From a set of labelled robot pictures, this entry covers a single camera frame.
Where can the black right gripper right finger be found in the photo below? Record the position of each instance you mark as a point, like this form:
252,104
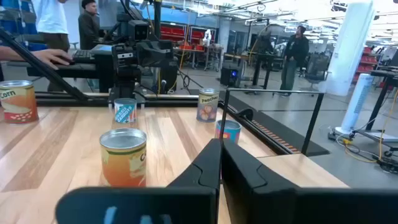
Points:
295,208

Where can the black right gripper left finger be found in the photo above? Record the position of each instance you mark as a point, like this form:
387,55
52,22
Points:
140,205

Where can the orange corn can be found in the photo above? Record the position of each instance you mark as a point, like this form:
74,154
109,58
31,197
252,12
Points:
18,102
124,158

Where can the white teal carrots can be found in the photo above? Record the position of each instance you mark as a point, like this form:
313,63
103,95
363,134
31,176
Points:
125,111

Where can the peaches can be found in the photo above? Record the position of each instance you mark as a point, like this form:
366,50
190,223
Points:
207,105

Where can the multicolour striped can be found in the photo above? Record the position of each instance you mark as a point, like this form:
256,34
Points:
231,132

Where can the person's forearm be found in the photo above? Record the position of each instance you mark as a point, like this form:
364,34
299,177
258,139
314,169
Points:
12,53

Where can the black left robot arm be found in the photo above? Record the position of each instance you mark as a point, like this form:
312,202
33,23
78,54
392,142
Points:
127,85

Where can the red bin shelf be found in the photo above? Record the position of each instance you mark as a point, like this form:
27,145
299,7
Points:
368,59
199,34
172,31

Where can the person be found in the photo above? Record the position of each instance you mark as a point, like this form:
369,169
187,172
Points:
88,31
49,15
295,49

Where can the black keyboard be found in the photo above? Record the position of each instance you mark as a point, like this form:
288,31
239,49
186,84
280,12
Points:
81,56

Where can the black computer tower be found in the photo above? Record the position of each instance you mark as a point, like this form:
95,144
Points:
230,76

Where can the person's hand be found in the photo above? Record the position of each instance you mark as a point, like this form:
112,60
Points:
51,57

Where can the black standing desk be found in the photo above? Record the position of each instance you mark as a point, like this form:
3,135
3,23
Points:
261,57
384,74

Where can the white tower fan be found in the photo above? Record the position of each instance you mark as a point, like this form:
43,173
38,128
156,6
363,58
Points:
357,99

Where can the black office chair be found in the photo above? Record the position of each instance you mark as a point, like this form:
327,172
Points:
317,67

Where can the blue storage bin rack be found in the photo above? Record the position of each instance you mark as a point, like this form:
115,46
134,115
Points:
12,18

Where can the white pillar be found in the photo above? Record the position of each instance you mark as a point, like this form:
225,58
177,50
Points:
351,46

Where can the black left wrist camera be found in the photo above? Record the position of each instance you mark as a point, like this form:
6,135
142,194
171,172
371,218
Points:
138,30

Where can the black metal rail stand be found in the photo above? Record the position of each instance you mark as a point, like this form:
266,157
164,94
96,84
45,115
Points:
273,90

